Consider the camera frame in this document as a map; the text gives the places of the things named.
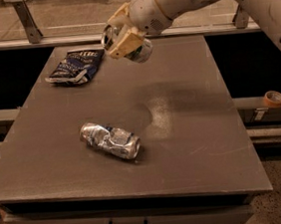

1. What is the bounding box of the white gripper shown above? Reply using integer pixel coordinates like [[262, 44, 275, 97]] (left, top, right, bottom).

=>
[[103, 0, 173, 59]]

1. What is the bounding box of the crushed green 7up can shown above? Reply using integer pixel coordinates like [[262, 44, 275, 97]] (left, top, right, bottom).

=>
[[101, 33, 152, 63]]

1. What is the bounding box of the blue chip bag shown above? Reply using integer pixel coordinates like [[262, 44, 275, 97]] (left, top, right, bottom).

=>
[[46, 49, 105, 86]]

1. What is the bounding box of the crushed silver blue can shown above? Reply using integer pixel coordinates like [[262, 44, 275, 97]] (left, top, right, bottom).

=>
[[80, 122, 141, 160]]

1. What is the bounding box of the orange tape roll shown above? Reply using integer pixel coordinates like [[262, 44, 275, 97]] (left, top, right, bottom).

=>
[[263, 91, 281, 108]]

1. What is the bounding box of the left metal bracket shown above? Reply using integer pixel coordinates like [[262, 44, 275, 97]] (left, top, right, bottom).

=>
[[12, 0, 43, 44]]

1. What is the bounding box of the metal bracket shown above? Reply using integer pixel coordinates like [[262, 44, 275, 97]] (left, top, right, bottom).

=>
[[232, 5, 250, 29], [12, 0, 43, 44]]

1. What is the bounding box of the right metal bracket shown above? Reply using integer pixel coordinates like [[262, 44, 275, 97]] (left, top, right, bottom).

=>
[[232, 5, 250, 29]]

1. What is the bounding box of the drawer with black handle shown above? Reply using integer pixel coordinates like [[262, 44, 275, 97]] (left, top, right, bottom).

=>
[[2, 188, 256, 224]]

